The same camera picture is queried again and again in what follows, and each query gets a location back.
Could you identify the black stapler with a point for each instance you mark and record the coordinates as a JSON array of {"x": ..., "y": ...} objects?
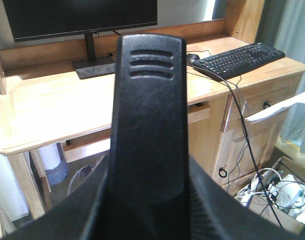
[{"x": 149, "y": 194}]

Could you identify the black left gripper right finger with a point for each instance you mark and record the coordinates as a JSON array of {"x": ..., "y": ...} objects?
[{"x": 215, "y": 215}]

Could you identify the white paper roll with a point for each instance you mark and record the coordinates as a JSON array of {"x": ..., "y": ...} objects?
[{"x": 55, "y": 168}]

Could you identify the white paper sheet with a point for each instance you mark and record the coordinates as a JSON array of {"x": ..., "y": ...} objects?
[{"x": 277, "y": 108}]

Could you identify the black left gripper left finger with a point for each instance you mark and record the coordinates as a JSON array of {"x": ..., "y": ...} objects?
[{"x": 78, "y": 217}]

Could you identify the cardboard box with cables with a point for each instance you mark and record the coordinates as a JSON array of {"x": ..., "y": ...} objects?
[{"x": 277, "y": 194}]

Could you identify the black keyboard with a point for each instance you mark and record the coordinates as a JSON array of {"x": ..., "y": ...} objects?
[{"x": 238, "y": 61}]

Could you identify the black mouse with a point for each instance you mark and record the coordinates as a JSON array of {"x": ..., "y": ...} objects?
[{"x": 192, "y": 57}]

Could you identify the black monitor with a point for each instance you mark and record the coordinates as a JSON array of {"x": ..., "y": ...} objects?
[{"x": 44, "y": 19}]

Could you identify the wooden desk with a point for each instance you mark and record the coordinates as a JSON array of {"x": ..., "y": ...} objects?
[{"x": 43, "y": 102}]

